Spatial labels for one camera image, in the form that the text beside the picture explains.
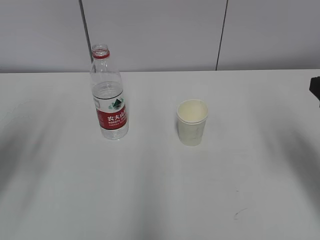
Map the white paper cup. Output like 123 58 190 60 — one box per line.
176 99 209 147

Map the clear Nongfu Spring water bottle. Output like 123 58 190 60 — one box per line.
89 44 129 140

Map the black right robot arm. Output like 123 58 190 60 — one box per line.
309 76 320 102

